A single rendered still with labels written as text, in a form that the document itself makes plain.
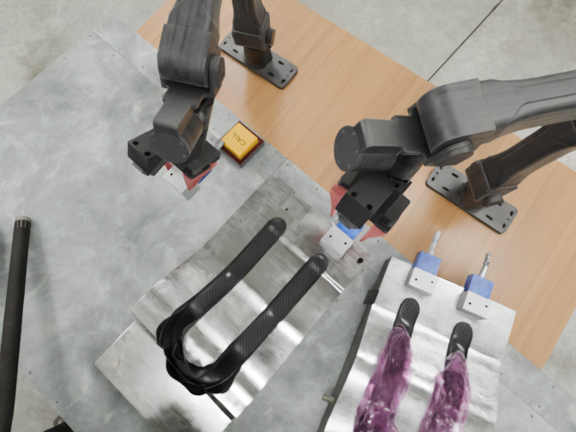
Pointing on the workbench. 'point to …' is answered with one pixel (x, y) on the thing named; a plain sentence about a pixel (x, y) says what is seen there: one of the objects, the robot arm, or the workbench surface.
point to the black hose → (14, 309)
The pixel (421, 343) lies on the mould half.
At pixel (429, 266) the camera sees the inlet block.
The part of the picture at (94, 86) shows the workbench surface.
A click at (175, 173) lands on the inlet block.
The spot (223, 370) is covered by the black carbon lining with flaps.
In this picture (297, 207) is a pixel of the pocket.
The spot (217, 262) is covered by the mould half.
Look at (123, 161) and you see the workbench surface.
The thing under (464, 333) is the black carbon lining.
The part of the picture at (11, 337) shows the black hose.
